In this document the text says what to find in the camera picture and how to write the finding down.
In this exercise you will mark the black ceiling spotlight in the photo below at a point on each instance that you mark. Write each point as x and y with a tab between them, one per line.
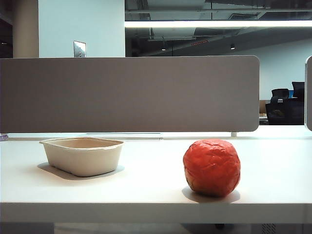
232	46

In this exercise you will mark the ceiling ventilation duct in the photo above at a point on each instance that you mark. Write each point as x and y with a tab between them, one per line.
171	33

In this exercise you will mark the small purple white object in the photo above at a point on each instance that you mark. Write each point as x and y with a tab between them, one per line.
4	138

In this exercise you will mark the black mesh office chair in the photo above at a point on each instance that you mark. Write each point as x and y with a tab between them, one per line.
280	114

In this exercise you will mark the tall black office chair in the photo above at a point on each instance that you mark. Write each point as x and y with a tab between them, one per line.
298	89

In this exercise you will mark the beige paper lunchbox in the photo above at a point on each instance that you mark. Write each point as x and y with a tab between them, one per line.
83	159

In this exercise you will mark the black office chair headrest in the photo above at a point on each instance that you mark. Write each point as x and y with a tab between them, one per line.
279	93

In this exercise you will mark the metal wall switch plate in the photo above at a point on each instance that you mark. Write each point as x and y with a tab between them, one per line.
79	49

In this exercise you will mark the beige round column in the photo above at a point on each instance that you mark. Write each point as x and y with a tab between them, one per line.
25	29

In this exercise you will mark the blue monitor screen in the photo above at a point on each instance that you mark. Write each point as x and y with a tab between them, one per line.
291	94

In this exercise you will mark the wrinkled orange fruit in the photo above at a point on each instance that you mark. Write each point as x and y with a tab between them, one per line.
211	168

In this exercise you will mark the red ceiling sign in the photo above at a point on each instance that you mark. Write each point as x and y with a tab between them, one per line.
199	43

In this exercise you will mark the long grey desk divider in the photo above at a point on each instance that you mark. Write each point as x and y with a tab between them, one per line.
126	95

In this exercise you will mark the grey desk divider white-edged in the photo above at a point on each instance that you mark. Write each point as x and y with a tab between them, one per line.
309	97

